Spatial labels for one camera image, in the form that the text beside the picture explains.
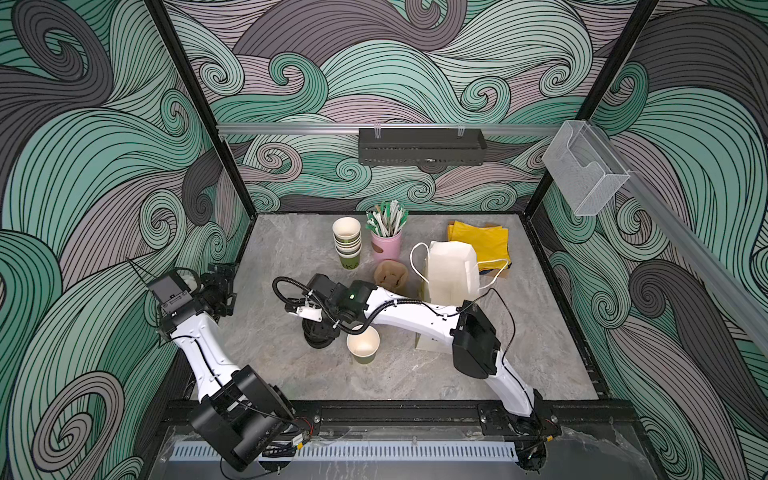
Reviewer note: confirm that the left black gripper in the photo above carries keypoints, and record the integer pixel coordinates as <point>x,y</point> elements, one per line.
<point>221,284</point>

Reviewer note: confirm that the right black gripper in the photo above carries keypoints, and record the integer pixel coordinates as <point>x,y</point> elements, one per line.
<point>334,325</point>

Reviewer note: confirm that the green paper coffee cup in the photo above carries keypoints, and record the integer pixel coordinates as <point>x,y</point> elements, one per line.
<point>363,345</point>

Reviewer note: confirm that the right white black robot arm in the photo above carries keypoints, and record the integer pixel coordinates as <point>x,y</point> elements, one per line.
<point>472,338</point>

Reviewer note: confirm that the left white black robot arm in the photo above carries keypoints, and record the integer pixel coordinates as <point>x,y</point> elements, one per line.
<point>239,415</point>

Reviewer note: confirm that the white paper takeout bag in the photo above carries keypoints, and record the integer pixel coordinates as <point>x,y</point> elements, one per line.
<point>450,272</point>

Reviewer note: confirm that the stack of black cup lids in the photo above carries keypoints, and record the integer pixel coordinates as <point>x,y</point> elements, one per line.
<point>318,335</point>

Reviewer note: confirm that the brown pulp cup carrier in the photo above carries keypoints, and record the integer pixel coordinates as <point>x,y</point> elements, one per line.
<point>392,276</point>

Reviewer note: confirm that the stack of green paper cups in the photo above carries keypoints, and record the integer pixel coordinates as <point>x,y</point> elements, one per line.
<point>347,234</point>

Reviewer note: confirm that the pink cup holder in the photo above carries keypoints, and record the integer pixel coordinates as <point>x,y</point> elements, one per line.
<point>386,248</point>

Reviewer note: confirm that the yellow napkin stack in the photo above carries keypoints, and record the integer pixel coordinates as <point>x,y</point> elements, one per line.
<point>489,243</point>

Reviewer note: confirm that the white slotted cable duct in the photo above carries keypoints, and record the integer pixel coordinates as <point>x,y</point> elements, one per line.
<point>402,451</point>

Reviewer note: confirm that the black wall-mounted tray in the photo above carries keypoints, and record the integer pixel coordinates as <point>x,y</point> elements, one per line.
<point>414,147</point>

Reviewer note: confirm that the aluminium rail back wall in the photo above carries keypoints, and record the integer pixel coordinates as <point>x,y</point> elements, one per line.
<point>306,128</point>

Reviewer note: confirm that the aluminium rail wall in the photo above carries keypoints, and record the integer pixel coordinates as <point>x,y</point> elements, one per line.
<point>306,128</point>
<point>653,181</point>

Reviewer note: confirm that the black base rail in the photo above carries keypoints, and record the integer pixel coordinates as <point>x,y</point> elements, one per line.
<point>488,417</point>

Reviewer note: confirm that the clear acrylic wall holder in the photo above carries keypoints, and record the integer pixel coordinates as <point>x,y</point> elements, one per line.
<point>585,166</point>

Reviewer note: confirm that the aluminium rail right wall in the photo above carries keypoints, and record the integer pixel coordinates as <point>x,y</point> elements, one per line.
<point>653,181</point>

